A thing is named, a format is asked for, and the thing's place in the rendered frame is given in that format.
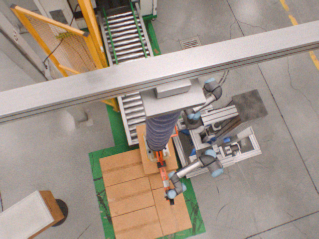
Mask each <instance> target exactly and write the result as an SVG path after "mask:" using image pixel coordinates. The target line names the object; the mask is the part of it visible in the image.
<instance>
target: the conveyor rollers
mask: <svg viewBox="0 0 319 239"><path fill-rule="evenodd" d="M131 14H133V13H132V11H129V12H125V13H120V14H115V15H110V16H107V19H111V18H116V17H121V16H126V15H131ZM129 19H134V17H133V15H132V16H128V17H123V18H118V19H113V20H109V21H108V23H109V24H110V23H115V22H120V21H125V20H129ZM131 23H135V20H131V21H126V22H122V23H117V24H112V25H109V28H112V27H116V26H121V25H126V24H131ZM134 27H136V24H133V25H128V26H123V27H119V28H114V29H110V32H116V31H120V30H125V29H130V28H134ZM134 32H138V30H137V29H132V30H127V31H123V32H118V33H113V34H111V37H115V36H120V35H125V34H129V33H134ZM138 36H139V34H138V33H137V34H132V35H127V36H123V37H118V38H113V39H112V41H113V42H115V41H120V40H124V39H129V38H134V37H138ZM138 41H140V39H139V38H136V39H132V40H127V41H123V42H118V43H113V45H114V47H115V46H120V45H124V44H129V43H134V42H138ZM140 45H141V43H140V42H139V43H134V44H130V45H125V46H121V47H116V48H115V51H118V50H122V49H127V48H132V47H136V46H140ZM141 50H143V49H142V47H139V48H135V49H131V50H126V51H122V52H117V53H116V56H119V55H123V54H128V53H132V52H136V51H141ZM141 55H144V52H140V53H135V54H131V55H127V56H122V57H118V58H117V59H118V61H120V60H124V59H129V58H133V57H137V56H141ZM142 59H145V57H141V58H137V59H133V60H128V61H124V62H119V65H121V64H125V63H130V62H133V61H137V60H142ZM136 94H139V92H135V93H131V94H127V95H126V97H128V96H132V95H136ZM139 99H141V97H140V96H137V97H133V98H129V99H125V100H122V102H123V103H127V102H131V101H135V100H139ZM139 105H142V102H137V103H133V104H128V105H124V106H123V108H124V109H126V108H130V107H134V106H139ZM142 110H144V108H143V107H140V108H136V109H132V110H128V111H125V114H130V113H134V112H138V111H142ZM142 116H145V113H140V114H136V115H132V116H128V117H126V119H127V120H130V119H134V118H138V117H142ZM145 121H146V118H145V119H140V120H136V121H132V122H128V124H127V125H128V126H130V125H134V124H138V123H142V122H145ZM134 130H136V127H133V128H129V131H134ZM130 136H131V137H134V136H137V133H133V134H130ZM136 141H138V138H137V139H133V140H132V142H136Z"/></svg>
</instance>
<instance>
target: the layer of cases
mask: <svg viewBox="0 0 319 239"><path fill-rule="evenodd" d="M99 160H100V165H101V170H102V175H103V179H104V184H105V189H106V194H107V199H108V204H109V208H110V213H111V217H112V223H113V227H114V232H115V237H116V239H155V238H158V237H161V236H163V235H164V236H165V235H168V234H171V233H176V232H179V231H182V230H185V229H188V228H191V227H192V225H191V221H190V218H189V214H188V211H187V208H186V203H185V199H184V196H183V193H180V194H179V195H177V196H176V197H175V198H174V204H175V205H170V202H169V201H166V198H164V192H165V190H164V186H163V183H162V177H161V174H156V175H152V176H147V177H145V173H144V168H143V163H142V157H141V152H140V149H139V148H138V149H134V150H130V151H126V152H123V153H119V154H115V155H112V156H108V157H104V158H100V159H99Z"/></svg>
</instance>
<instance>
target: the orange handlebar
mask: <svg viewBox="0 0 319 239"><path fill-rule="evenodd" d="M175 132H176V134H175V135H172V136H171V137H173V136H177V135H178V131H177V128H176V126H175ZM159 153H160V156H161V159H162V160H163V157H162V153H161V151H159ZM156 154H157V159H158V161H160V159H159V154H158V152H157V151H156ZM163 170H164V172H162V169H160V173H161V177H162V181H164V177H165V178H166V180H168V178H167V174H166V170H165V168H163Z"/></svg>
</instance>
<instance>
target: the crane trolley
mask: <svg viewBox="0 0 319 239"><path fill-rule="evenodd" d="M190 87H191V81H190V79H187V80H183V81H179V82H174V83H170V84H166V85H162V86H158V87H156V88H154V90H155V93H156V97H157V99H160V98H164V97H168V96H172V95H176V94H180V93H184V92H188V91H189V90H190Z"/></svg>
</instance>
